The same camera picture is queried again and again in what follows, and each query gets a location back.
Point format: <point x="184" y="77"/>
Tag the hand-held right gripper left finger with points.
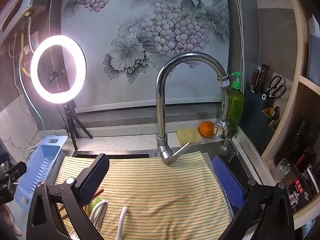
<point x="92" y="177"/>

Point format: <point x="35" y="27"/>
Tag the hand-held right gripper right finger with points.
<point x="228" y="181"/>

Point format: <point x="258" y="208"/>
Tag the blue plastic drain basket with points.
<point x="40" y="165"/>

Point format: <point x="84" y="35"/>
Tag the white plastic spoon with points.
<point x="94" y="211"/>
<point x="123" y="220"/>

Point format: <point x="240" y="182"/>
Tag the person's left hand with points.
<point x="8" y="220"/>

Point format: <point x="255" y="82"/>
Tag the red tipped wooden chopstick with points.
<point x="98" y="193"/>

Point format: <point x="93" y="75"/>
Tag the green plastic stick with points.
<point x="96" y="202"/>

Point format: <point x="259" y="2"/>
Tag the metal sink fitting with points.
<point x="225" y="143"/>

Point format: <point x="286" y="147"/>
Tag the metal fork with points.
<point x="102" y="216"/>

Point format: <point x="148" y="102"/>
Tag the clear drinking glass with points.
<point x="281" y="168"/>

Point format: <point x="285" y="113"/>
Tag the orange fruit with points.
<point x="207" y="129"/>

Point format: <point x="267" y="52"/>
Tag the black tripod stand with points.
<point x="70" y="125"/>

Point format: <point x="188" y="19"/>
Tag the yellow dish sponge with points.
<point x="188" y="136"/>

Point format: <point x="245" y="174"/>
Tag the striped yellow cloth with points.
<point x="162" y="192"/>

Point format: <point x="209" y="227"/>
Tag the red label box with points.
<point x="301" y="187"/>

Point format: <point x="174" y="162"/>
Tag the dark knife block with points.
<point x="252" y="111"/>

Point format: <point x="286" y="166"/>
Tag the green soap pump bottle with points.
<point x="237" y="105"/>

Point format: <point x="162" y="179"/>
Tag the dark glass bottle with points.
<point x="298" y="140"/>

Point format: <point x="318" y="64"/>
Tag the chrome kitchen faucet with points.
<point x="161" y="105"/>

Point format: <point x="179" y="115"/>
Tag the grape print roller blind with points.
<point x="125" y="75"/>

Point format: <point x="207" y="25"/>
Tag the wooden curved shelf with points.
<point x="300" y="87"/>

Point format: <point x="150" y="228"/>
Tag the yellow gas pipe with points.
<point x="22" y="55"/>

